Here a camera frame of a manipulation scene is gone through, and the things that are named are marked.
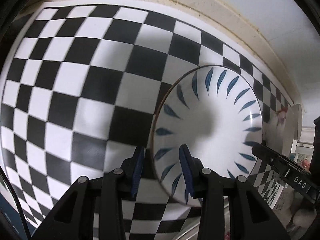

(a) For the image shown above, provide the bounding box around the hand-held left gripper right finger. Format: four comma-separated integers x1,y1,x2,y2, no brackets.
179,144,292,240

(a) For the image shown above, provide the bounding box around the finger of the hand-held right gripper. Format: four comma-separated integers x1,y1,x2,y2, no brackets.
252,144,310,178

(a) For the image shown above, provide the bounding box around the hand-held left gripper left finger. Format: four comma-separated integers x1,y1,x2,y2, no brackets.
31,146,146,240

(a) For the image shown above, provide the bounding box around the cream plate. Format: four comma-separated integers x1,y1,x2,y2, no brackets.
264,104,303,155

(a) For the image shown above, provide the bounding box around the black cable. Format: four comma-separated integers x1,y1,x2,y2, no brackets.
0,169,32,240

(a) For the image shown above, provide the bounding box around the black white checkered tablecloth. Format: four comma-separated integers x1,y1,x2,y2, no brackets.
0,1,293,240

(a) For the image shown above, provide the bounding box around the blue leaf pattern plate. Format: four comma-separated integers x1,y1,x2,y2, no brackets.
151,65,263,207

